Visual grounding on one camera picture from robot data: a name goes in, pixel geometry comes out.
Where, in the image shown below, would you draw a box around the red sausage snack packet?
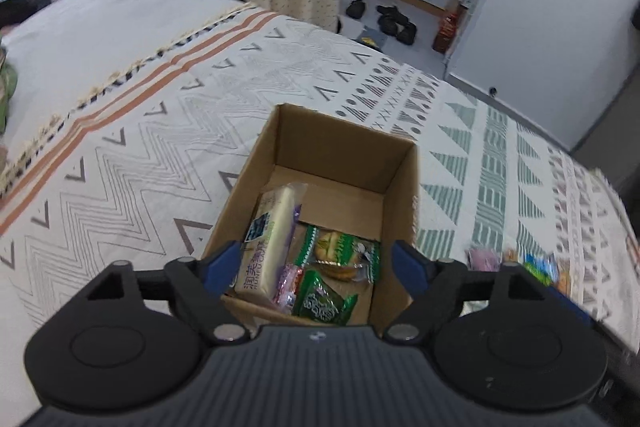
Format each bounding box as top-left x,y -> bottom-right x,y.
272,263 -> 304,314

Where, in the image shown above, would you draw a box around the open cardboard box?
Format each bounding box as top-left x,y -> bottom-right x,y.
204,104 -> 419,332

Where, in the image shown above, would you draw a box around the purple candy packet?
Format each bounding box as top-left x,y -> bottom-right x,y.
465,247 -> 502,272

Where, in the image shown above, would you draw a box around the orange biscuit packet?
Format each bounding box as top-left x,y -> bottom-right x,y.
553,260 -> 572,297

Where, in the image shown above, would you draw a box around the black slippers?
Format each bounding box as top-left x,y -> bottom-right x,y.
345,0 -> 418,46

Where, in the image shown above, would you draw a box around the patterned bed blanket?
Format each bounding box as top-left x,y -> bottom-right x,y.
0,3 -> 640,353

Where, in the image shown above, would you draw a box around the blue candy packet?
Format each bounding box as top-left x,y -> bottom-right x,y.
523,254 -> 560,286

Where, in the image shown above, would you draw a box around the green candy packet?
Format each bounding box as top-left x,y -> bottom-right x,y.
292,270 -> 358,326

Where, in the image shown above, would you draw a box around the green pastry packet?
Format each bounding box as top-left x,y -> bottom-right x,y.
293,225 -> 381,284

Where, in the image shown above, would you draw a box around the red oil bottle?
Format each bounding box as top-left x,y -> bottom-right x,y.
432,11 -> 459,54

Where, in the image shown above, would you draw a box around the large white cracker packet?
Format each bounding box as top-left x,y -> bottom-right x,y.
234,183 -> 307,308

